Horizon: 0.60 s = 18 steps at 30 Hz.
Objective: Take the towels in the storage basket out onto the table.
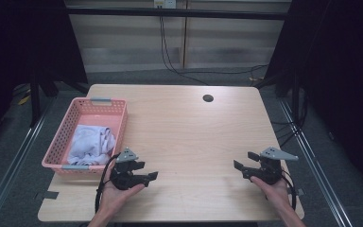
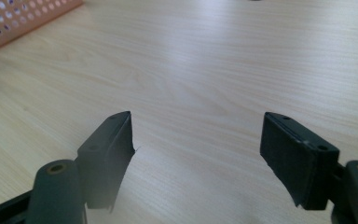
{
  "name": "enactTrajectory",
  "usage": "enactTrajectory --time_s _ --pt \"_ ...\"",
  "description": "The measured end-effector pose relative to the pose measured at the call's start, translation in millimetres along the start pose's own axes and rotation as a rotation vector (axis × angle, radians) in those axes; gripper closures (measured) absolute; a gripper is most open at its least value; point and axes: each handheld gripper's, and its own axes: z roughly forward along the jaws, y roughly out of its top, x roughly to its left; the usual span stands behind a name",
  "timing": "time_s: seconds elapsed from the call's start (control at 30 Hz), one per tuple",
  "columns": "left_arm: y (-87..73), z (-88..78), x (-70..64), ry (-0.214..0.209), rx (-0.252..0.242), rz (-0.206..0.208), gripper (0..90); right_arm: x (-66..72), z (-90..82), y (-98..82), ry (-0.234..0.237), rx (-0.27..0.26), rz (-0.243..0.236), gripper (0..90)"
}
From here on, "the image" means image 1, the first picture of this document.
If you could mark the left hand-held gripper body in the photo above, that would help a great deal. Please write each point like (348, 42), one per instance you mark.
(123, 176)

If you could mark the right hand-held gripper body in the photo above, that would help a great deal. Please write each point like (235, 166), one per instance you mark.
(269, 171)

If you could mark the lavender printed cloth garment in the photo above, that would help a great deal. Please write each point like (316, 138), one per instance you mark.
(88, 142)

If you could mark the pink perforated plastic basket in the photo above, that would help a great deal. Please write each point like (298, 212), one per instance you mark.
(88, 108)

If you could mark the person's left hand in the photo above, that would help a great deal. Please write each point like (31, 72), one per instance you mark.
(115, 198)

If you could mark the person's right hand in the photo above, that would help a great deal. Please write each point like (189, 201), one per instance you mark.
(277, 195)

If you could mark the grey tape strip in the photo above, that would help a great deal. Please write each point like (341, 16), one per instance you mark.
(299, 191)

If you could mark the dark tape strip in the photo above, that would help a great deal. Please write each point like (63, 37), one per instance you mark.
(49, 195)

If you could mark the black metal stand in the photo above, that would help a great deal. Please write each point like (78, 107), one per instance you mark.
(35, 101)

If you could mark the yellow floor object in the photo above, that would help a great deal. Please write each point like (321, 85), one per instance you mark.
(23, 100)

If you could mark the dark curtain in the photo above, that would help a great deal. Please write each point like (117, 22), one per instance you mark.
(19, 41)
(343, 63)

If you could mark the black horizontal metal bar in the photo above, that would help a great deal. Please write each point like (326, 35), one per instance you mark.
(170, 13)

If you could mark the metal floor rail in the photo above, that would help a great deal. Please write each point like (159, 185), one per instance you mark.
(315, 164)
(15, 164)

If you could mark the white wall socket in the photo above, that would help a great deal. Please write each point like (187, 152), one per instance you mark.
(165, 3)

